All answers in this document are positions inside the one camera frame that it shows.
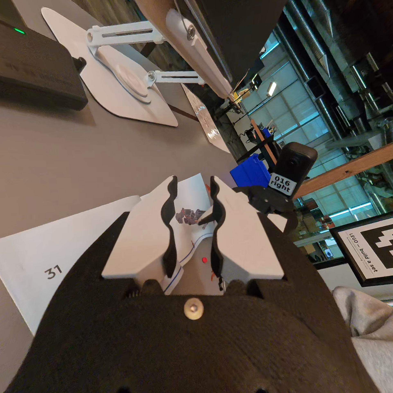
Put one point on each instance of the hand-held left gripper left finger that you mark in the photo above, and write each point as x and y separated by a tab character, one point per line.
138	242

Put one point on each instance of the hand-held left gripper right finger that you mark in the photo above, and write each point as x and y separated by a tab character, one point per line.
248	242

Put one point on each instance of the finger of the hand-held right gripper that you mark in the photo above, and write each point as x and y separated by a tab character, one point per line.
210	216

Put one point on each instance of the blue plastic bin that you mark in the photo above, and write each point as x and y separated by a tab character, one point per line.
248	172

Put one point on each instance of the instruction booklet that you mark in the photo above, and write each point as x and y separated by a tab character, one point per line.
61	245

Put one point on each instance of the orange lego flame piece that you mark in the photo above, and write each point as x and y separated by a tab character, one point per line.
215	276

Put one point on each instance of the wooden desk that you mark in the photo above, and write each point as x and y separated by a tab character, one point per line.
264	144

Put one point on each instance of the printed paper sheet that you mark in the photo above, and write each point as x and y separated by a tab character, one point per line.
205	119

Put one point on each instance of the framed marker sign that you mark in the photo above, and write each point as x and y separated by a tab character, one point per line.
368	248

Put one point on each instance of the white laptop stand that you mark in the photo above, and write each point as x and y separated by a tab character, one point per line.
122	86

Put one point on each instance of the black power bank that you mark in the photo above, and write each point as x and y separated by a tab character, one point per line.
36	70

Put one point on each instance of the metal ceiling duct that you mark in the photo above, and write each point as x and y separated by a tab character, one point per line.
319	67

